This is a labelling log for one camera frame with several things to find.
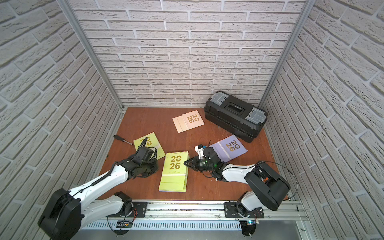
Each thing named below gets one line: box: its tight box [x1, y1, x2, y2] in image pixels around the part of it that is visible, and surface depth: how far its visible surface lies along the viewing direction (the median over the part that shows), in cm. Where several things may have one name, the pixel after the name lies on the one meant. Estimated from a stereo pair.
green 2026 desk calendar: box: [158, 151, 190, 193], surface depth 83 cm
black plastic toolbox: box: [204, 90, 269, 143], surface depth 98 cm
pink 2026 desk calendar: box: [172, 110, 205, 134], surface depth 112 cm
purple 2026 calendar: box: [208, 134, 248, 163], surface depth 97 cm
